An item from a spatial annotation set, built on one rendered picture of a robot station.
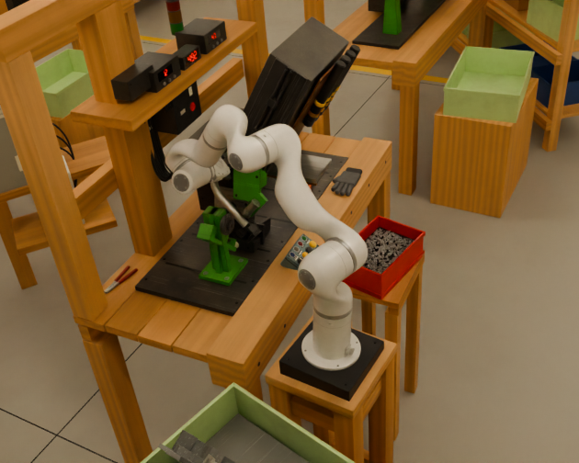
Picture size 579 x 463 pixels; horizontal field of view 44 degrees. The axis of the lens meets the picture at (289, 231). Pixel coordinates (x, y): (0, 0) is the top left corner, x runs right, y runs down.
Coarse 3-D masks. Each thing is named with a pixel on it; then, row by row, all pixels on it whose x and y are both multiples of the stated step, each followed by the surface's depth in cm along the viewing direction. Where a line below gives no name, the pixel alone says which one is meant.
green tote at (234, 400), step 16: (224, 400) 211; (240, 400) 214; (256, 400) 207; (208, 416) 208; (224, 416) 215; (256, 416) 212; (272, 416) 205; (176, 432) 200; (192, 432) 205; (208, 432) 211; (272, 432) 210; (288, 432) 203; (304, 432) 197; (304, 448) 201; (320, 448) 195
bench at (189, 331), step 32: (384, 192) 341; (160, 256) 279; (128, 288) 265; (96, 320) 252; (128, 320) 251; (160, 320) 250; (192, 320) 249; (224, 320) 247; (96, 352) 263; (192, 352) 237; (128, 384) 280; (256, 384) 242; (128, 416) 285; (128, 448) 297
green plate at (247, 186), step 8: (240, 176) 269; (248, 176) 267; (256, 176) 266; (264, 176) 271; (240, 184) 270; (248, 184) 269; (256, 184) 267; (264, 184) 273; (240, 192) 271; (248, 192) 270; (256, 192) 268; (248, 200) 271
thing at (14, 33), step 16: (32, 0) 208; (48, 0) 207; (64, 0) 209; (80, 0) 215; (96, 0) 221; (112, 0) 228; (0, 16) 199; (16, 16) 198; (32, 16) 199; (48, 16) 204; (64, 16) 210; (80, 16) 216; (0, 32) 190; (16, 32) 195; (32, 32) 200; (48, 32) 206; (0, 48) 192; (16, 48) 196; (32, 48) 201
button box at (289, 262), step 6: (300, 240) 269; (306, 240) 270; (294, 246) 265; (300, 246) 267; (306, 246) 268; (318, 246) 271; (294, 252) 264; (300, 252) 265; (306, 252) 267; (288, 258) 261; (294, 258) 262; (282, 264) 264; (288, 264) 263; (294, 264) 262
